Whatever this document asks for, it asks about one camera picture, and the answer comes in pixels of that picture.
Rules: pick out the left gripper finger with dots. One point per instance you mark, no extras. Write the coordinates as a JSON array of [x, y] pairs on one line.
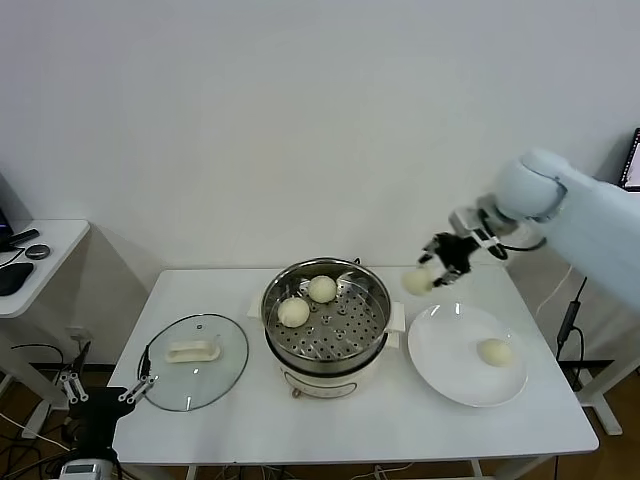
[[137, 390], [74, 387]]

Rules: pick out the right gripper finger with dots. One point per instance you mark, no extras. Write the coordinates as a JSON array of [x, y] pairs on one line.
[[430, 251], [448, 277]]

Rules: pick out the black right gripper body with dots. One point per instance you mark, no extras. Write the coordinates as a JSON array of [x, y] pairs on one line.
[[455, 252]]

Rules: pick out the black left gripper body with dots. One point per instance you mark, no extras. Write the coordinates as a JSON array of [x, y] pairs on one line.
[[97, 407]]

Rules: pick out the white steamed baozi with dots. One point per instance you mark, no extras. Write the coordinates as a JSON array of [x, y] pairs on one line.
[[322, 289], [495, 352], [417, 282], [293, 312]]

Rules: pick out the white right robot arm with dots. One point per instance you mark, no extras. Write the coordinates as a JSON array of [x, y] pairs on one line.
[[590, 220]]

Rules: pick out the stainless steel steamer basket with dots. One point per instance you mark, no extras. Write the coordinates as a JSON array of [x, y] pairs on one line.
[[340, 335]]

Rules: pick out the white round plate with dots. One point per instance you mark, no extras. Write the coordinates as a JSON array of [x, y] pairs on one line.
[[440, 345]]

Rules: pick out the white side desk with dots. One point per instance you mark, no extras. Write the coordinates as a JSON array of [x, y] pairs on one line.
[[55, 250], [607, 400]]

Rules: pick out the round dark grey puck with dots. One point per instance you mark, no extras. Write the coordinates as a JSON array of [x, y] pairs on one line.
[[38, 251]]

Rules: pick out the black bar-shaped remote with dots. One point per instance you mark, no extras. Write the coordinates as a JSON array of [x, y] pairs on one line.
[[25, 237]]

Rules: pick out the cream electric cooker base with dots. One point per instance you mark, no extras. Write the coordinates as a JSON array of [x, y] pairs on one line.
[[320, 382]]

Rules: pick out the dark monitor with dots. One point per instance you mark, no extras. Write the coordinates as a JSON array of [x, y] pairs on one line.
[[12, 205]]

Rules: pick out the open black laptop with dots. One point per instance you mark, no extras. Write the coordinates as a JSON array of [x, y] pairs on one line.
[[634, 165]]

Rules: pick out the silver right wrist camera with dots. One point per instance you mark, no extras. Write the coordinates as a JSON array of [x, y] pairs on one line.
[[466, 221]]

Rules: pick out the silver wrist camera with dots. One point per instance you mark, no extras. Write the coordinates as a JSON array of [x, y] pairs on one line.
[[466, 221], [82, 471]]

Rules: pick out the white wall socket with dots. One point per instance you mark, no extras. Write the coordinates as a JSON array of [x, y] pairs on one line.
[[75, 334]]

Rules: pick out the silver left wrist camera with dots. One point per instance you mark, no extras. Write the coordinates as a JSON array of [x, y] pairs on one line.
[[82, 471]]

